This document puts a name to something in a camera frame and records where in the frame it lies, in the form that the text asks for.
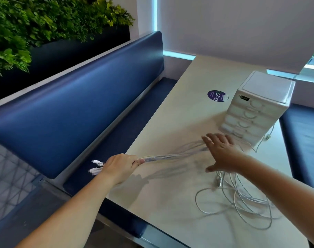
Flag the person's right hand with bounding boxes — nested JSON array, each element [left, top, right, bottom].
[[201, 133, 247, 176]]

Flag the person's left hand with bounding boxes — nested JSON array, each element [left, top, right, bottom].
[[100, 153, 146, 186]]

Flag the single thin white cable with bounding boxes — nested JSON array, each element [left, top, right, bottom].
[[88, 124, 281, 230]]

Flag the white mini drawer cabinet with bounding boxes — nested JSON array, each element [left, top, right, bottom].
[[219, 71, 296, 147]]

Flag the person's right forearm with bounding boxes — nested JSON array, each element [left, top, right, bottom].
[[237, 155, 314, 248]]

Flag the person's left forearm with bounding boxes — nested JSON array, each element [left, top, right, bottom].
[[16, 173, 116, 248]]

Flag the black planter box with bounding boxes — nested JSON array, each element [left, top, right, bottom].
[[0, 25, 131, 104]]

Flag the round purple sticker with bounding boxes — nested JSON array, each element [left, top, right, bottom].
[[207, 90, 229, 102]]

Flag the white table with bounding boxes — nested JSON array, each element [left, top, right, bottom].
[[105, 55, 310, 248]]

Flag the blue padded bench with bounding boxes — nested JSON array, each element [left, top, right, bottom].
[[0, 31, 178, 238], [279, 103, 314, 193]]

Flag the white roller blind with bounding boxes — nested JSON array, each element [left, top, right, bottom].
[[157, 0, 314, 74]]

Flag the green leafy plants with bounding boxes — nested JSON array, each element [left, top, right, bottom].
[[0, 0, 134, 78]]

